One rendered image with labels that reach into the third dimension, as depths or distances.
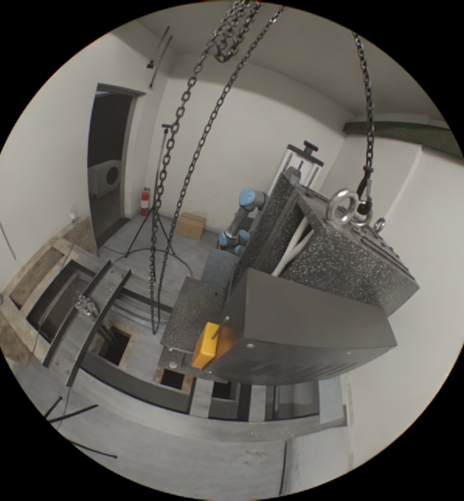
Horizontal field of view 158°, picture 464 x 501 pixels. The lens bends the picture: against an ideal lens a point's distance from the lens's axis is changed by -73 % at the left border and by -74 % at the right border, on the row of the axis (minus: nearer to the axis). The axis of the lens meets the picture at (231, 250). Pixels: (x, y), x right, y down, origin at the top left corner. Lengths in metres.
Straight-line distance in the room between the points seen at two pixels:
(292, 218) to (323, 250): 0.14
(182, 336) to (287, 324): 0.63
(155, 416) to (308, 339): 0.89
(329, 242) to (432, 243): 1.23
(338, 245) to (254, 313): 0.17
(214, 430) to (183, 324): 0.63
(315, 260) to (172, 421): 0.97
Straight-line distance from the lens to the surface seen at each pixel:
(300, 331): 0.27
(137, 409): 1.03
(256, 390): 1.13
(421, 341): 1.35
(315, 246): 0.28
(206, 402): 1.03
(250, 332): 0.22
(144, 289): 1.23
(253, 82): 2.74
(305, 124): 2.70
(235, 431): 1.09
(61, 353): 1.21
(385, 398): 1.47
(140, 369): 1.70
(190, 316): 0.87
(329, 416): 1.48
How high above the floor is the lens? 1.67
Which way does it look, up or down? 37 degrees down
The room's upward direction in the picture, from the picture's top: 23 degrees clockwise
